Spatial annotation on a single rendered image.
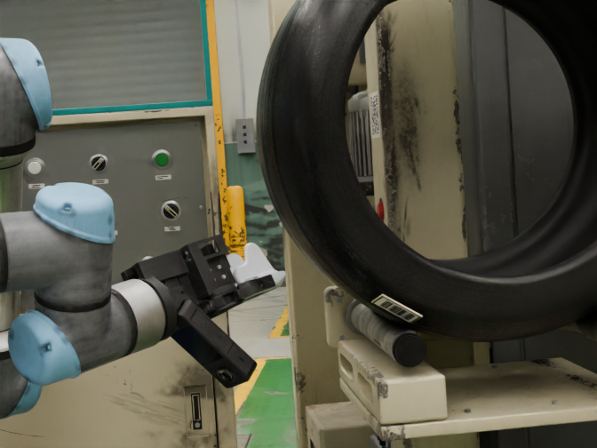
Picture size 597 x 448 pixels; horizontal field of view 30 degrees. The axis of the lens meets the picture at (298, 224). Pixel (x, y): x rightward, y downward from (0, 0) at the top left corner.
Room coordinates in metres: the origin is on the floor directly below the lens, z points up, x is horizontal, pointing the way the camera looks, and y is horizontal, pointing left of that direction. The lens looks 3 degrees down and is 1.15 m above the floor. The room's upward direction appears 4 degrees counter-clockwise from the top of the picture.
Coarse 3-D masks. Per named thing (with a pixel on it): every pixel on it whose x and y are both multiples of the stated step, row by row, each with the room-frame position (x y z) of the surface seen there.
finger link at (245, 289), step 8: (256, 280) 1.25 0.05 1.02; (264, 280) 1.26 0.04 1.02; (272, 280) 1.28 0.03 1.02; (240, 288) 1.24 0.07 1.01; (248, 288) 1.24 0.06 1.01; (256, 288) 1.24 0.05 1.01; (264, 288) 1.25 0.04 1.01; (224, 296) 1.23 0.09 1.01; (232, 296) 1.23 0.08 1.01; (240, 296) 1.22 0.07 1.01; (248, 296) 1.25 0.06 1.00
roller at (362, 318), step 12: (360, 312) 1.69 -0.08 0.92; (372, 312) 1.64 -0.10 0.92; (360, 324) 1.66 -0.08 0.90; (372, 324) 1.58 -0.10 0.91; (384, 324) 1.52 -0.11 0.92; (396, 324) 1.49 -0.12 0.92; (372, 336) 1.56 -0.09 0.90; (384, 336) 1.48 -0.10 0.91; (396, 336) 1.43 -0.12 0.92; (408, 336) 1.42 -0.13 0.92; (384, 348) 1.48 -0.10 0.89; (396, 348) 1.41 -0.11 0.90; (408, 348) 1.41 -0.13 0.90; (420, 348) 1.42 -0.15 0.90; (396, 360) 1.42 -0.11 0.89; (408, 360) 1.41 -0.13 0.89; (420, 360) 1.42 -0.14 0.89
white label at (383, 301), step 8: (384, 296) 1.40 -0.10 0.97; (376, 304) 1.44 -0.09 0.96; (384, 304) 1.42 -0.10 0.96; (392, 304) 1.41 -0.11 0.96; (400, 304) 1.41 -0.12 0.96; (392, 312) 1.44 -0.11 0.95; (400, 312) 1.43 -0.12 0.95; (408, 312) 1.41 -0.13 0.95; (416, 312) 1.41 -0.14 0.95; (408, 320) 1.44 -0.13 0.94; (416, 320) 1.43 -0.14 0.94
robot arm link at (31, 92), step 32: (0, 64) 1.35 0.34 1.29; (32, 64) 1.36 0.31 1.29; (0, 96) 1.34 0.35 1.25; (32, 96) 1.36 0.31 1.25; (0, 128) 1.36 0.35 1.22; (32, 128) 1.40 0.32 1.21; (0, 160) 1.38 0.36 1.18; (0, 192) 1.41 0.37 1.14; (0, 320) 1.47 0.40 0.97; (0, 352) 1.47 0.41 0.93; (0, 384) 1.49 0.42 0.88; (32, 384) 1.51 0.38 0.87; (0, 416) 1.52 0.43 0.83
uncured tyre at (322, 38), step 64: (320, 0) 1.42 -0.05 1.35; (384, 0) 1.40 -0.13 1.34; (512, 0) 1.72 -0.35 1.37; (576, 0) 1.70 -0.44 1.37; (320, 64) 1.40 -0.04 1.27; (576, 64) 1.73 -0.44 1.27; (256, 128) 1.62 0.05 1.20; (320, 128) 1.40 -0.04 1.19; (576, 128) 1.75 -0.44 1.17; (320, 192) 1.40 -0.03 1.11; (576, 192) 1.73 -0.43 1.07; (320, 256) 1.44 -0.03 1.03; (384, 256) 1.40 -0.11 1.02; (512, 256) 1.71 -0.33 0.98; (576, 256) 1.45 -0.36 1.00; (448, 320) 1.43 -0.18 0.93; (512, 320) 1.43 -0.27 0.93; (576, 320) 1.47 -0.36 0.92
